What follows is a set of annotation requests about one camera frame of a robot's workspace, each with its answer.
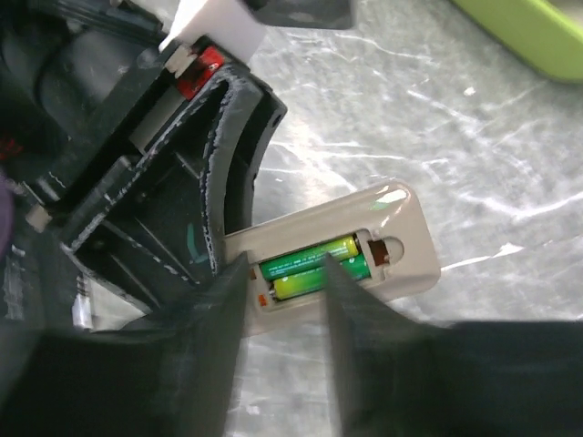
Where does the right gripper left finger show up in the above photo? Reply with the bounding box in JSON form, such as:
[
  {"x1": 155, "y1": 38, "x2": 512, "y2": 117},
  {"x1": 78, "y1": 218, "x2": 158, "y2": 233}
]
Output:
[{"x1": 1, "y1": 255, "x2": 250, "y2": 436}]

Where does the green battery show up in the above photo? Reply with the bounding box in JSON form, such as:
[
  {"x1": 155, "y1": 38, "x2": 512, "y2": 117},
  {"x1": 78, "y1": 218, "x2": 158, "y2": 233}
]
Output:
[{"x1": 260, "y1": 234, "x2": 360, "y2": 280}]

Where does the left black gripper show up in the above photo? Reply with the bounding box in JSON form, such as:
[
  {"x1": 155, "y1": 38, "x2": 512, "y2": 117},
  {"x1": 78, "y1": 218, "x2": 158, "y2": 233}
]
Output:
[{"x1": 30, "y1": 36, "x2": 287, "y2": 310}]

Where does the beige remote control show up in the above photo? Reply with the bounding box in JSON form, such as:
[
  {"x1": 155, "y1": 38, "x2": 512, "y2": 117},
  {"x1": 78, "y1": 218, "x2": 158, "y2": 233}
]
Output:
[{"x1": 225, "y1": 181, "x2": 441, "y2": 336}]

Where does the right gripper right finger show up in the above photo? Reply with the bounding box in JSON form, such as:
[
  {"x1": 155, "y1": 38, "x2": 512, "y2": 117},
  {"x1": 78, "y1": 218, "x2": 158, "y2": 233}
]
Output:
[{"x1": 323, "y1": 257, "x2": 582, "y2": 436}]

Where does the green battery table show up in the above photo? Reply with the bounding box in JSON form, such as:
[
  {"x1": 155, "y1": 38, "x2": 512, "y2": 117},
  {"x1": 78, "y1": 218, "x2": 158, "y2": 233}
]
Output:
[{"x1": 270, "y1": 254, "x2": 371, "y2": 301}]

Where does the green plastic basket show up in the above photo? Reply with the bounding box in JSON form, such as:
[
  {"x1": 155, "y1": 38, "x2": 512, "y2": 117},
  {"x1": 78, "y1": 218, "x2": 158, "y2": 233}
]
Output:
[{"x1": 454, "y1": 0, "x2": 582, "y2": 83}]

